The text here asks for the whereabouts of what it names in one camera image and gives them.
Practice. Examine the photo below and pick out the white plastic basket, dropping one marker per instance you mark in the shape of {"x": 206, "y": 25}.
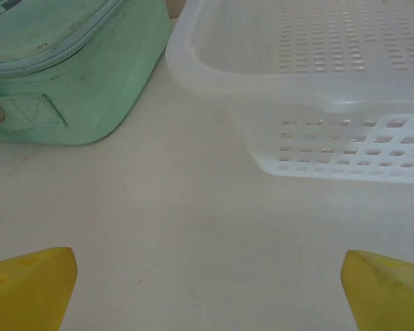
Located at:
{"x": 262, "y": 89}

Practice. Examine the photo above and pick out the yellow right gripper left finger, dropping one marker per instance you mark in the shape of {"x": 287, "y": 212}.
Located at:
{"x": 31, "y": 289}

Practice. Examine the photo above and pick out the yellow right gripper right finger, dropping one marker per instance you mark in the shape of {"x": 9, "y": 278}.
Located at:
{"x": 386, "y": 293}

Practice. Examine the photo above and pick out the mint green zip pouch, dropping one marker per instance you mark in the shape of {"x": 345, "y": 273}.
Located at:
{"x": 107, "y": 86}

